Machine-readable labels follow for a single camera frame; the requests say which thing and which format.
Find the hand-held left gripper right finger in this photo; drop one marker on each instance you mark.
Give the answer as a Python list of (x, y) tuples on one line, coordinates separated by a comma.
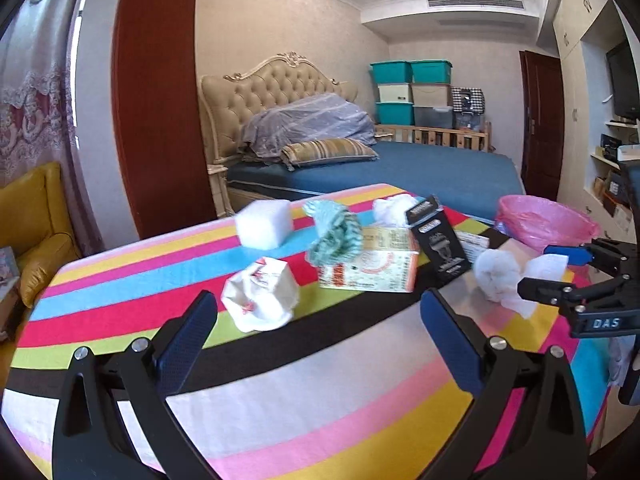
[(450, 345)]

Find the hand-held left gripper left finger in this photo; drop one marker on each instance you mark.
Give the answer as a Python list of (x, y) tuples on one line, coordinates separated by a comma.
[(185, 345)]

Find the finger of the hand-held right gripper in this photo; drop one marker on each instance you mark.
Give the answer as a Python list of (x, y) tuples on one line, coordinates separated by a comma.
[(567, 254), (550, 290)]

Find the white tissue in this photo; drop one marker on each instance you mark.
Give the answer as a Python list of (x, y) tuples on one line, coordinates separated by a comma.
[(547, 266), (392, 210)]

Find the pink bag lined bin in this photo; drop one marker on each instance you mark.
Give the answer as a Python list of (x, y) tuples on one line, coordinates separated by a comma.
[(545, 225)]

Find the white plastic bag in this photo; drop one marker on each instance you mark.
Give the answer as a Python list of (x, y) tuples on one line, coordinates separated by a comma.
[(495, 270)]

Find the white paper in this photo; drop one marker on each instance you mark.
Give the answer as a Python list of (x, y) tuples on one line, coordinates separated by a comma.
[(260, 295)]

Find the black cardboard box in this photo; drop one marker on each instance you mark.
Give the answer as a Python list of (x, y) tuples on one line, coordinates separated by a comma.
[(442, 250)]

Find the yellow orange printed carton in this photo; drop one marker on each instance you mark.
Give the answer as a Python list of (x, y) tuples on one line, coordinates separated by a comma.
[(385, 270)]

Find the white foam block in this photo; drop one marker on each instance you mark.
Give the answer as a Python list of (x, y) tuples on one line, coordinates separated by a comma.
[(264, 224)]

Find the white tissue back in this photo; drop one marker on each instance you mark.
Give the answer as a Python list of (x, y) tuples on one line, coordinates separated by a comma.
[(392, 210)]

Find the green white patterned cloth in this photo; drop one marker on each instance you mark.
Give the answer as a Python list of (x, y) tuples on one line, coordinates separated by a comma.
[(332, 240)]

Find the dark safe box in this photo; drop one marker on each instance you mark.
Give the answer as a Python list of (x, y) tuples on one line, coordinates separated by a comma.
[(614, 187)]

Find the rainbow striped tablecloth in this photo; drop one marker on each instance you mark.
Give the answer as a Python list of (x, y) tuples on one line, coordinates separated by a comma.
[(350, 360)]

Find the black box on shelf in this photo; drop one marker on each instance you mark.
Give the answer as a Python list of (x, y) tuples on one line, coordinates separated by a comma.
[(610, 144)]

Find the white built-in cabinet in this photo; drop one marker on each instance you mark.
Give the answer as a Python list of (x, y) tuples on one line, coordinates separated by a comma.
[(575, 135)]

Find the dark wooden door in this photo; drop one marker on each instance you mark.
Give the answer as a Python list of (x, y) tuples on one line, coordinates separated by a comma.
[(542, 125)]

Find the bed with tufted headboard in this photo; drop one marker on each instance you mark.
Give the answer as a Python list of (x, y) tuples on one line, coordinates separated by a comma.
[(425, 175)]

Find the dark blue bag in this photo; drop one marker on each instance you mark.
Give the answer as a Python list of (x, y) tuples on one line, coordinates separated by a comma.
[(467, 121)]

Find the yellow leather armchair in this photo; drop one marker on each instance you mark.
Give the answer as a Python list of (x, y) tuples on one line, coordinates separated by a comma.
[(45, 240)]

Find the black white checkered bag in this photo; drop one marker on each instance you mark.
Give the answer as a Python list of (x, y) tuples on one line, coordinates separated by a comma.
[(468, 100)]

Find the black television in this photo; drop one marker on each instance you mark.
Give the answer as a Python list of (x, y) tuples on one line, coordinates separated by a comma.
[(625, 80)]

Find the clear grey storage box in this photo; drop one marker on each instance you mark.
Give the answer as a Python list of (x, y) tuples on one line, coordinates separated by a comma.
[(432, 117)]

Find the picture book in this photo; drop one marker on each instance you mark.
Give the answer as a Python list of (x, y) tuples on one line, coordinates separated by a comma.
[(7, 265)]

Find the beige storage box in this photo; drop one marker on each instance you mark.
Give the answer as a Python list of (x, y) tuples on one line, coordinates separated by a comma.
[(432, 95)]

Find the teal storage box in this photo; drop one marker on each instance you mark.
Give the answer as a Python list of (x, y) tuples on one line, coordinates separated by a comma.
[(395, 113), (391, 72), (431, 71)]

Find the striped pillow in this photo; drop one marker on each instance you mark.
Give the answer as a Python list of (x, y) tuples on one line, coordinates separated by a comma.
[(330, 151)]

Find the white storage box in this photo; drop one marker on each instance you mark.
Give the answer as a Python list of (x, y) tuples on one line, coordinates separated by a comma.
[(395, 93)]

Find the red brown wooden panel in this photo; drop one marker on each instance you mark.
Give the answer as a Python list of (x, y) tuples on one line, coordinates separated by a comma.
[(160, 110)]

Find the folded blue grey duvet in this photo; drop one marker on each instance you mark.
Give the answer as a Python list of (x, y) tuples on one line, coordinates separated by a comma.
[(310, 120)]

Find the ceiling air vent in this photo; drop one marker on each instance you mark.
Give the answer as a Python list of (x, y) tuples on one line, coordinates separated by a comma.
[(475, 3)]

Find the lace patterned curtain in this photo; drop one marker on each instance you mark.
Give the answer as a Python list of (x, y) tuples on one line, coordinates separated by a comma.
[(30, 85)]

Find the wooden crib rail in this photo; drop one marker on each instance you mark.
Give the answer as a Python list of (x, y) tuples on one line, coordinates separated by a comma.
[(430, 136)]

